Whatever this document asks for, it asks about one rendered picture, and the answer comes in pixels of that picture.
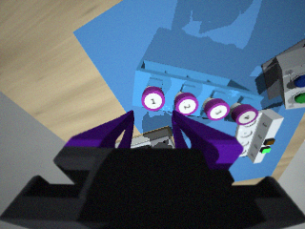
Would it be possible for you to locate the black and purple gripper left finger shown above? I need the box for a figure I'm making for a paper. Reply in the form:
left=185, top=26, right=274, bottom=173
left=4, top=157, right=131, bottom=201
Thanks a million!
left=64, top=110, right=134, bottom=148

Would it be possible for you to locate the blue work mat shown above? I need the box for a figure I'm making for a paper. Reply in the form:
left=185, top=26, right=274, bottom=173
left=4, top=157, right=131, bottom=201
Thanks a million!
left=73, top=0, right=305, bottom=182

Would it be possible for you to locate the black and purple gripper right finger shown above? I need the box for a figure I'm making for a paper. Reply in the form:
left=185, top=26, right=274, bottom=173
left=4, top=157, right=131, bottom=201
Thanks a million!
left=172, top=110, right=244, bottom=170

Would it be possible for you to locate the grey key panel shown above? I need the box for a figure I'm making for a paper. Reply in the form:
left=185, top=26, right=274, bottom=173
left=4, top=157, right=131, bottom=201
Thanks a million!
left=261, top=38, right=305, bottom=110

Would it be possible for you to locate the white rectangular console with lamps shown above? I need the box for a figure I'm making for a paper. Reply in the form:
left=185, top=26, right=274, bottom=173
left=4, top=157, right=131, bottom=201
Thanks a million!
left=235, top=108, right=284, bottom=163

